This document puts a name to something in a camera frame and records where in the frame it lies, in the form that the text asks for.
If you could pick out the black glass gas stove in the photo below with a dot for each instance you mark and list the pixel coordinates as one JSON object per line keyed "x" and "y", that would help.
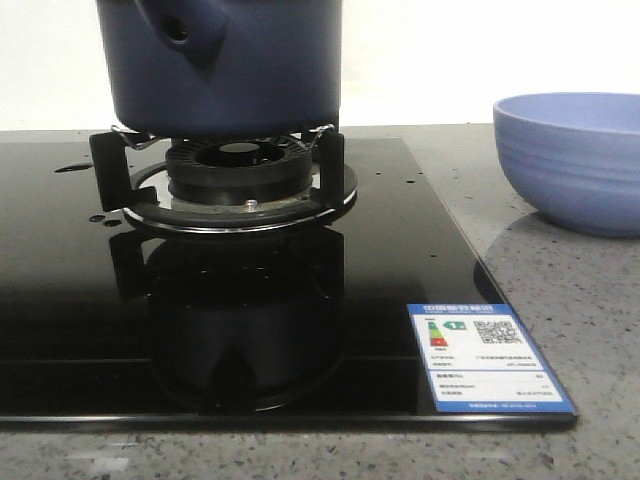
{"x": 105, "y": 326}

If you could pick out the black right pot support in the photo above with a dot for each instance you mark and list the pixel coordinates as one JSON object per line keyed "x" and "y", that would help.
{"x": 144, "y": 198}

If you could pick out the blue energy label sticker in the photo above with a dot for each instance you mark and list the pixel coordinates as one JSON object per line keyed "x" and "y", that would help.
{"x": 479, "y": 358}

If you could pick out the black right burner head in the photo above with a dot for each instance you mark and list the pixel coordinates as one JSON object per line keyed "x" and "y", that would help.
{"x": 213, "y": 173}

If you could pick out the light blue ceramic bowl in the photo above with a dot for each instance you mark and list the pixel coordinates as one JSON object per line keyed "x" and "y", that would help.
{"x": 574, "y": 156}

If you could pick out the dark blue cooking pot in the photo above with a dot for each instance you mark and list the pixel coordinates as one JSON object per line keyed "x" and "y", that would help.
{"x": 219, "y": 69}

